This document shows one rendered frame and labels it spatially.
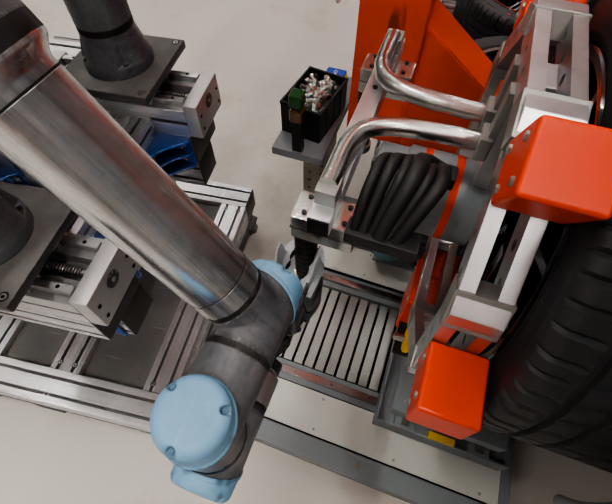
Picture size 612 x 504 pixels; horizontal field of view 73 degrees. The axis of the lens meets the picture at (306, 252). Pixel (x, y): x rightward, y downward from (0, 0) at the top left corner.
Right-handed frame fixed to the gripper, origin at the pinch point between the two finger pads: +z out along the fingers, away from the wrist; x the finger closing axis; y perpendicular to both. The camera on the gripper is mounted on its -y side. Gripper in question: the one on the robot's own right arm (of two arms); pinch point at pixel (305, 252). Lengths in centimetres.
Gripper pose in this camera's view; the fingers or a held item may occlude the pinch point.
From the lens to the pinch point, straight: 65.7
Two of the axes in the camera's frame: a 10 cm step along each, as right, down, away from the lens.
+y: 0.0, -5.3, -8.5
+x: -9.4, -2.9, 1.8
